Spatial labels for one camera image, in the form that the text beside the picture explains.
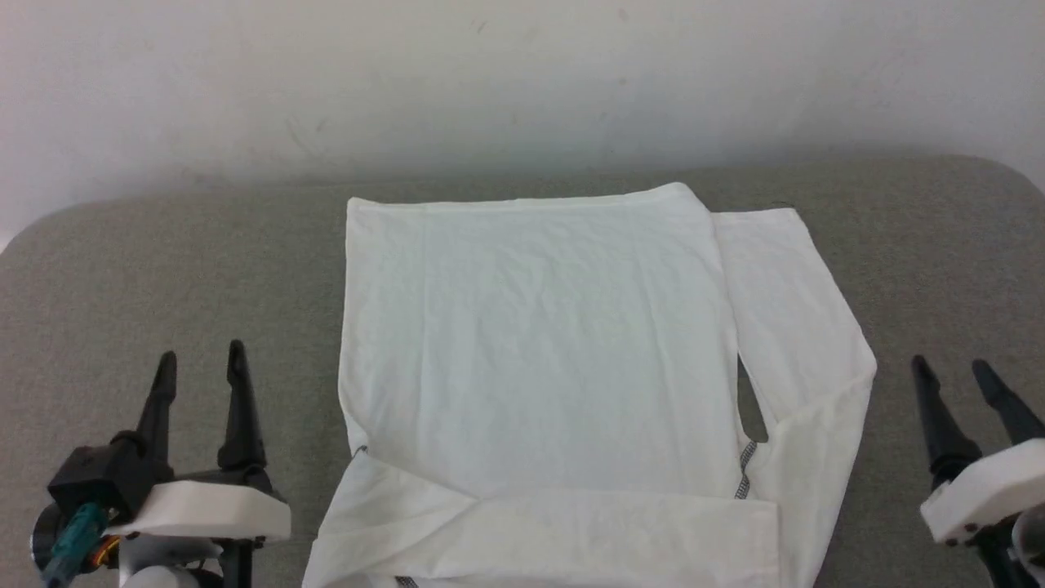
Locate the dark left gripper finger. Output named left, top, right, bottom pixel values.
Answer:
left=133, top=350, right=179, bottom=483
left=216, top=340, right=269, bottom=472

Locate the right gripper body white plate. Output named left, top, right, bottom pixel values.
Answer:
left=919, top=439, right=1045, bottom=546

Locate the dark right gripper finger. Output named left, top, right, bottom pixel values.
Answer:
left=971, top=359, right=1045, bottom=448
left=911, top=354, right=983, bottom=491

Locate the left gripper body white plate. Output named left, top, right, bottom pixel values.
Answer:
left=104, top=465, right=292, bottom=546

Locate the white long-sleeve garment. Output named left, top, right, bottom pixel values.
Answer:
left=302, top=181, right=879, bottom=588

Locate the grey fabric sofa cushion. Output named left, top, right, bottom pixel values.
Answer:
left=0, top=155, right=1045, bottom=588

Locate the teal-plug left camera cable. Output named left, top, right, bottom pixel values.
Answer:
left=39, top=501, right=109, bottom=588

